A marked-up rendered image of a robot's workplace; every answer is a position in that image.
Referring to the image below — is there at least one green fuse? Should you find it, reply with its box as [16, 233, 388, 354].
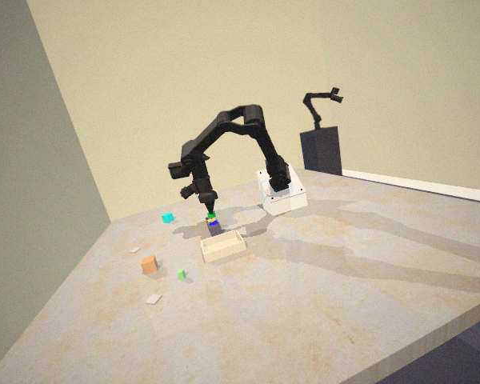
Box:
[207, 211, 217, 222]

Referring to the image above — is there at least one orange cube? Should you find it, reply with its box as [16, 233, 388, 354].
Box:
[141, 255, 158, 275]

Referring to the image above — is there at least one small cyan cube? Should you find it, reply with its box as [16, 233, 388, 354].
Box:
[162, 213, 174, 223]

